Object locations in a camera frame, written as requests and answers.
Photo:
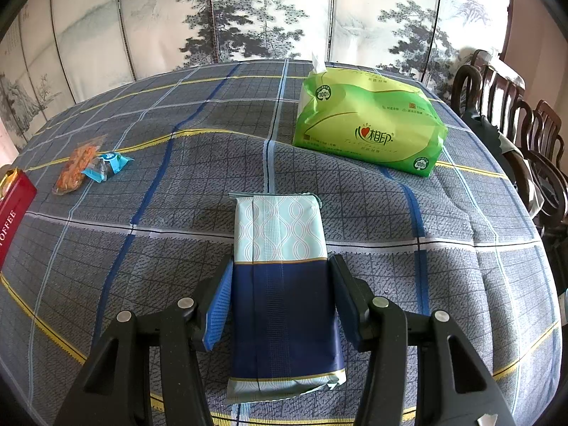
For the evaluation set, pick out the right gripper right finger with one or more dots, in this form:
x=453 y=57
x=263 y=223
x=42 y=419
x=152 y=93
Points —
x=454 y=386

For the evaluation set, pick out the landscape painted folding screen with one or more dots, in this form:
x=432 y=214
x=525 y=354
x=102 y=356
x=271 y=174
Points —
x=58 y=53

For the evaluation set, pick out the dark wooden chair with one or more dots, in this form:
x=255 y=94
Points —
x=490 y=97
x=547 y=140

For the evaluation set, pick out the red toffee tin box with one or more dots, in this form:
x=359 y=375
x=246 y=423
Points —
x=17 y=194

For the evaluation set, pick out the green tissue pack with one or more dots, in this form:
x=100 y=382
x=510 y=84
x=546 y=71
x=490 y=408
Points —
x=367 y=116

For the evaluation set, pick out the small blue candy packet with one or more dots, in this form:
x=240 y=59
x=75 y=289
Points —
x=103 y=167

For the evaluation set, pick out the blue white snack pack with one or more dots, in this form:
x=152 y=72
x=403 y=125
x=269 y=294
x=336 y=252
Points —
x=285 y=334

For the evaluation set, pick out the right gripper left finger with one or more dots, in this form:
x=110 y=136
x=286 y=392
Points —
x=113 y=385

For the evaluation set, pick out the plaid blue grey tablecloth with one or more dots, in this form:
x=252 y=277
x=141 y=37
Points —
x=459 y=240

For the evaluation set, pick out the orange snack bag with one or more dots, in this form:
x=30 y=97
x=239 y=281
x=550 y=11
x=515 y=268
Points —
x=71 y=177

